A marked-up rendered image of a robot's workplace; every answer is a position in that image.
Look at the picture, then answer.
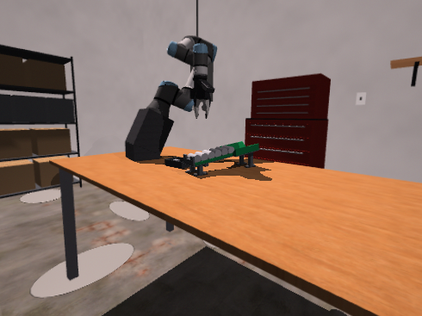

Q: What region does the white cylinder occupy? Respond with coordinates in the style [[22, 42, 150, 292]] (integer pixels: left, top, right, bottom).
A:
[[222, 146, 234, 154]]

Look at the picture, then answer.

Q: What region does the light grey cylinder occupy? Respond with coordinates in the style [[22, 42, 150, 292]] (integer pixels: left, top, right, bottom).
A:
[[209, 148, 221, 157], [202, 150, 215, 159], [195, 152, 208, 161], [215, 146, 228, 156], [187, 153, 201, 163]]

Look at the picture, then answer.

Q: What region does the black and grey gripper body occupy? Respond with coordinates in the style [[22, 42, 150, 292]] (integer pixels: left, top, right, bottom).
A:
[[190, 75, 209, 100]]

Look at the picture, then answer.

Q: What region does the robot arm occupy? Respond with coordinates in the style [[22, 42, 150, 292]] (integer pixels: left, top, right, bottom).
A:
[[146, 35, 217, 118]]

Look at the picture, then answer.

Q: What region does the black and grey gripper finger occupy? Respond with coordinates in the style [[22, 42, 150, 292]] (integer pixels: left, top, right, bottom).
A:
[[192, 92, 201, 119], [202, 93, 211, 119]]

